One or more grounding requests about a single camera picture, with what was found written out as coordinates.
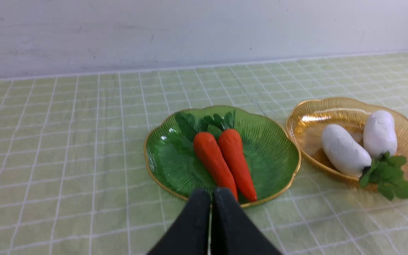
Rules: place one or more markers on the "green glass plate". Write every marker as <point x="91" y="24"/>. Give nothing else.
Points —
<point x="273" y="159"/>

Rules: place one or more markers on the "amber glass plate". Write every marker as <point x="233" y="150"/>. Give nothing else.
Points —
<point x="308" y="119"/>

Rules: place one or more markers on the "green checkered tablecloth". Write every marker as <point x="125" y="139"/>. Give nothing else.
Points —
<point x="72" y="171"/>

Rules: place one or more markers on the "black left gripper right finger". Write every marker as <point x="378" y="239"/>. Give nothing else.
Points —
<point x="232" y="232"/>

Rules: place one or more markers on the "white toy radish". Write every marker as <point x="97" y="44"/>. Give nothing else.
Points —
<point x="379" y="135"/>
<point x="349" y="157"/>

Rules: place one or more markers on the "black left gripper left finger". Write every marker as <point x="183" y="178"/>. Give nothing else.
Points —
<point x="189" y="233"/>

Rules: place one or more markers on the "orange toy carrot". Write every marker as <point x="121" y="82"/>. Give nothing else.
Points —
<point x="207" y="150"/>
<point x="231" y="147"/>

